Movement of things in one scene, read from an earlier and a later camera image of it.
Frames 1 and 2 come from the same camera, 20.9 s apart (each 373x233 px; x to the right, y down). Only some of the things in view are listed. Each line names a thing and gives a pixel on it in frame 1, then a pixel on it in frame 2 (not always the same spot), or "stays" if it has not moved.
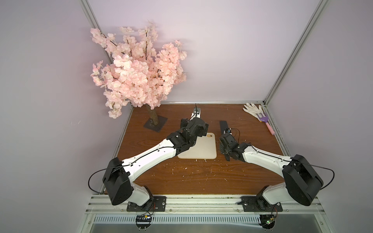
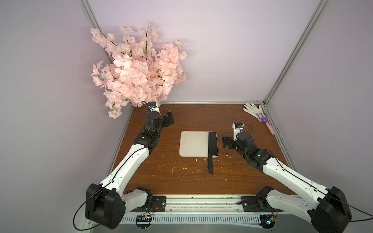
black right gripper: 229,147 -> 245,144
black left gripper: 202,130 -> 169,121
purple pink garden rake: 265,119 stays
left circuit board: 143,221 stays
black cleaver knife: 223,126 -> 212,149
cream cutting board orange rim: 204,148 stays
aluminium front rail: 103,204 stays
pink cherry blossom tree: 143,73 stays
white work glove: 258,112 stays
